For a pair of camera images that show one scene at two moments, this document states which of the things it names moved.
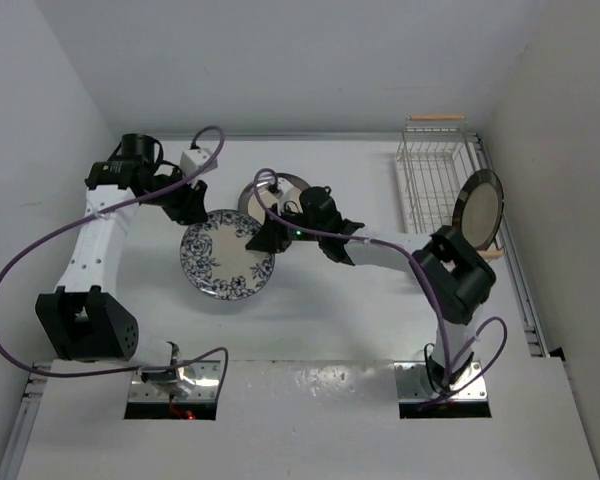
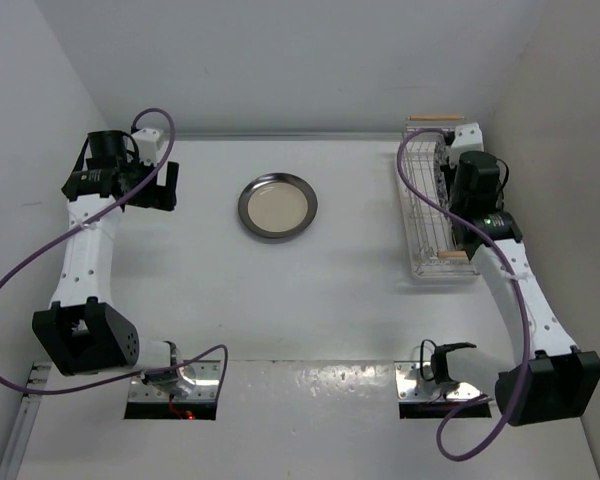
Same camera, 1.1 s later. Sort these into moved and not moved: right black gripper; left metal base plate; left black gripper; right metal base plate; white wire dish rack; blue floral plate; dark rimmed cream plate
Moved: right black gripper; blue floral plate; left black gripper
Not moved: right metal base plate; white wire dish rack; left metal base plate; dark rimmed cream plate
